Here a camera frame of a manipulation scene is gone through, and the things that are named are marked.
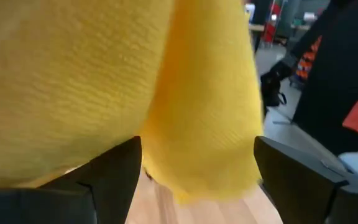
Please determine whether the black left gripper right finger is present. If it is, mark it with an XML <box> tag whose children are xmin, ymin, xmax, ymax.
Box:
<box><xmin>253</xmin><ymin>136</ymin><xmax>358</xmax><ymax>224</ymax></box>

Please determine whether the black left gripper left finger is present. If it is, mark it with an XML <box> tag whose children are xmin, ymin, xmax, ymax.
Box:
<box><xmin>0</xmin><ymin>136</ymin><xmax>142</xmax><ymax>224</ymax></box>

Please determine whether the yellow microfiber towel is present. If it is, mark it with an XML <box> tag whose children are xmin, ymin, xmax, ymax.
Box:
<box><xmin>0</xmin><ymin>0</ymin><xmax>264</xmax><ymax>205</ymax></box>

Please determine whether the black bag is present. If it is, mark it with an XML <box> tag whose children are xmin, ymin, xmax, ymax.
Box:
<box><xmin>259</xmin><ymin>60</ymin><xmax>295</xmax><ymax>108</ymax></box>

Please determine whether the orange black hazard tape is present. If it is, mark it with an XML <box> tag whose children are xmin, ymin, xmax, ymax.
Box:
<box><xmin>296</xmin><ymin>36</ymin><xmax>323</xmax><ymax>80</ymax></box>

